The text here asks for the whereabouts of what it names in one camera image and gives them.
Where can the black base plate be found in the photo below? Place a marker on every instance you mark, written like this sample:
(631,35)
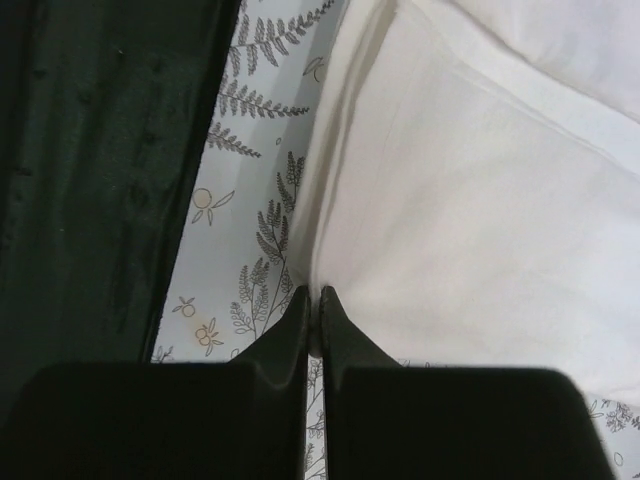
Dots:
(105,108)

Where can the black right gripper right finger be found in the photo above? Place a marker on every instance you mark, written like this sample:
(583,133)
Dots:
(387,421)

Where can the floral patterned table mat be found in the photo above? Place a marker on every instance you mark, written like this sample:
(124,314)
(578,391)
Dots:
(233,280)

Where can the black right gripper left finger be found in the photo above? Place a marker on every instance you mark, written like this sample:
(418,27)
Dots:
(243,419)

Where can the white t shirt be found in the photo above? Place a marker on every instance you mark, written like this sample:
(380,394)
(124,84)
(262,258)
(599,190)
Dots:
(471,188)

